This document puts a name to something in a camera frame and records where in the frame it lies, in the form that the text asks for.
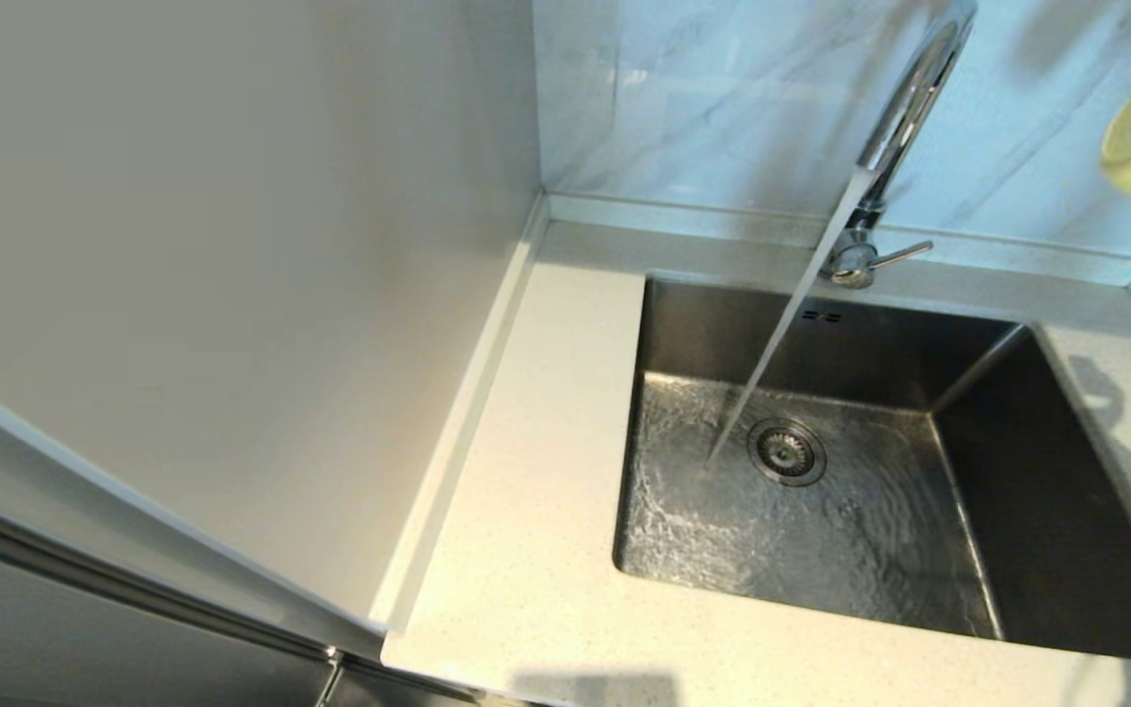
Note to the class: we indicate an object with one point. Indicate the chrome gooseneck faucet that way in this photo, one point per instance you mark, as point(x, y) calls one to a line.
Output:
point(922, 98)

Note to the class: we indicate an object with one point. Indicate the stainless steel sink basin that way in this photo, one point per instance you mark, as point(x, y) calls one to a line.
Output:
point(870, 570)

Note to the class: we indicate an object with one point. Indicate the speckled counter upstand strip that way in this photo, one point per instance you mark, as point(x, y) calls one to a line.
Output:
point(703, 218)
point(457, 422)

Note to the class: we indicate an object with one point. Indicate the running water stream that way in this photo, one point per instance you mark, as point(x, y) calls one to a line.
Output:
point(770, 355)

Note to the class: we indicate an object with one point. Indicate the round metal drain strainer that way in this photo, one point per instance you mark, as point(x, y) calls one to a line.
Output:
point(786, 452)

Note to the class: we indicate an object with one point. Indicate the tall grey cabinet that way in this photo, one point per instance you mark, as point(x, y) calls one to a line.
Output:
point(183, 295)

